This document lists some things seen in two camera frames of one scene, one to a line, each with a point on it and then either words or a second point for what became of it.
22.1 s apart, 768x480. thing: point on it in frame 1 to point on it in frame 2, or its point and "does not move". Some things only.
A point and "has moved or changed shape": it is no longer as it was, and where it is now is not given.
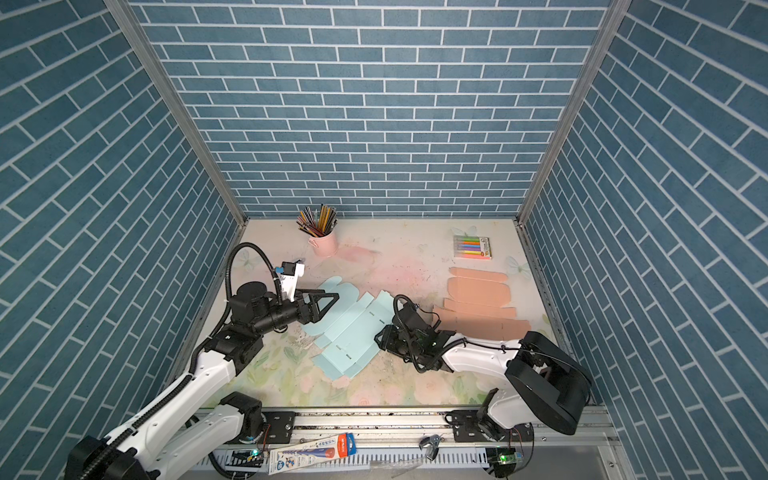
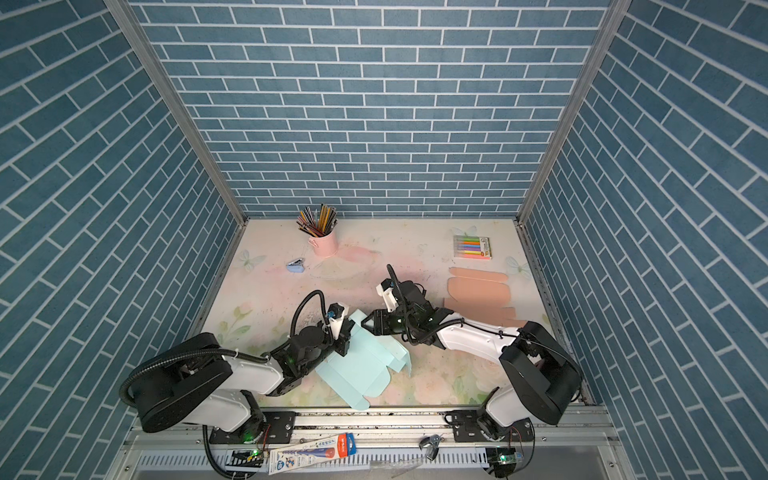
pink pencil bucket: x=325 y=246 does not move
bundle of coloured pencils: x=318 y=222 does not move
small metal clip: x=432 y=440 does not move
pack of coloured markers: x=472 y=247 does not move
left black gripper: x=306 y=306 to x=344 y=337
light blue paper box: x=346 y=334 has moved or changed shape
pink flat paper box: x=476 y=306 does not move
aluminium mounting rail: x=427 y=445 does not move
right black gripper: x=391 y=338 to x=383 y=320
